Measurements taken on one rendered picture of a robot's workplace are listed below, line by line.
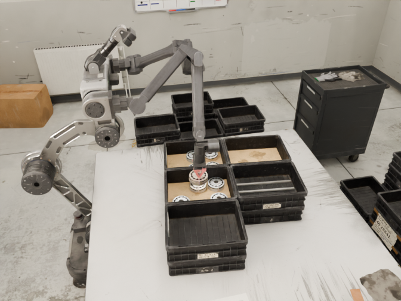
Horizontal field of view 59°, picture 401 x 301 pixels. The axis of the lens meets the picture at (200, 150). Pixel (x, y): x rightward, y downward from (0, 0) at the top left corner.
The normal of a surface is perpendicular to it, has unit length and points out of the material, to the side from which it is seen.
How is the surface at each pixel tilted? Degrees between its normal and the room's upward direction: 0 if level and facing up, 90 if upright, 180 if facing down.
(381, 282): 2
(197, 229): 0
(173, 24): 90
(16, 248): 0
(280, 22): 90
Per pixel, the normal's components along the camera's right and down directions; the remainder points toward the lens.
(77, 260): -0.01, -0.81
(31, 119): 0.03, 0.59
